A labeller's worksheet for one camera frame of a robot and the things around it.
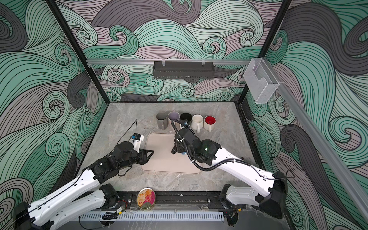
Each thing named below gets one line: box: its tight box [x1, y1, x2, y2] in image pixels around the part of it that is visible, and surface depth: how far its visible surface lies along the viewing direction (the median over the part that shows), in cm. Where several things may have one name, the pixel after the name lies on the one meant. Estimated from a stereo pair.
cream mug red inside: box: [203, 115, 217, 133], surface depth 100 cm
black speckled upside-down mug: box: [171, 144, 178, 155], surface depth 88 cm
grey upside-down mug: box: [156, 112, 169, 131], surface depth 99 cm
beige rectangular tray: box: [140, 133, 202, 175], surface depth 91 cm
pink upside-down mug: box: [167, 111, 181, 126], surface depth 100 cm
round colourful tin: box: [136, 187, 156, 210], surface depth 73 cm
